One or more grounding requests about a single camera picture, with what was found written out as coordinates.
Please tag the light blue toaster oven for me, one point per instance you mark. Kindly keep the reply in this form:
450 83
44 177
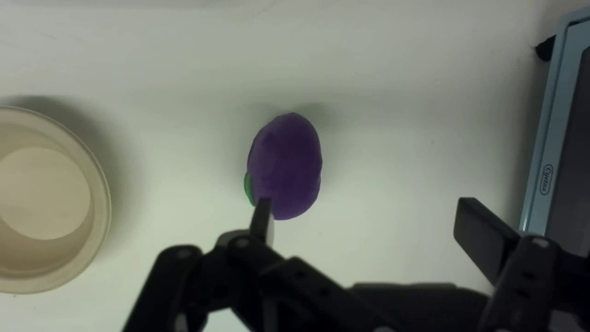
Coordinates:
562 134

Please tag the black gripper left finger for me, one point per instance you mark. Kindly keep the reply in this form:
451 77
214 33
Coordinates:
245 276

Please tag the purple plushie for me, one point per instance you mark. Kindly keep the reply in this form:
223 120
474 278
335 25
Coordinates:
285 166

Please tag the white bowl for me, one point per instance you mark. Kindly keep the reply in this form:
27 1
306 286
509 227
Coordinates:
46 195

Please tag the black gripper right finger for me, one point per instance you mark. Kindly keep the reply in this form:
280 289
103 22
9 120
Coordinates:
521 263

